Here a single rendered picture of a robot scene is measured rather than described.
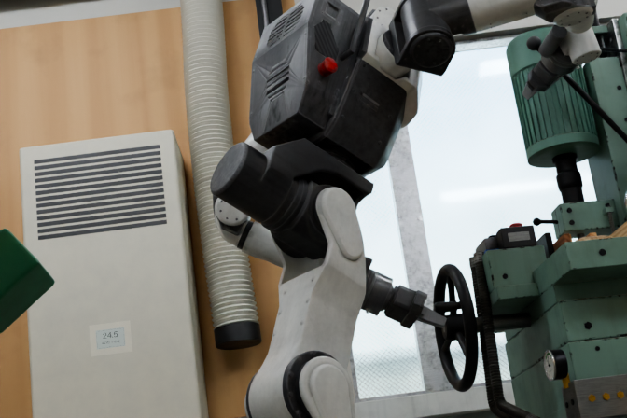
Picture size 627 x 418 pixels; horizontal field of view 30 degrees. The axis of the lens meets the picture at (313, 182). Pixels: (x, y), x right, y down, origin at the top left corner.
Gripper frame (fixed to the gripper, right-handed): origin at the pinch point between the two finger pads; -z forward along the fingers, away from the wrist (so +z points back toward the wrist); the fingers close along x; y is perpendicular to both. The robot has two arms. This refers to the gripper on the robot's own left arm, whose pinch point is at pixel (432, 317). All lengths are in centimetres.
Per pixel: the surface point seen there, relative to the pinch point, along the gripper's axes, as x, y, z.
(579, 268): 21.8, 13.7, -22.2
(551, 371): 14.1, -6.5, -24.8
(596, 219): -3, 41, -28
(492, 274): -1.1, 16.0, -9.3
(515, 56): 0, 73, 3
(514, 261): -0.4, 21.0, -12.9
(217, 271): -128, 42, 57
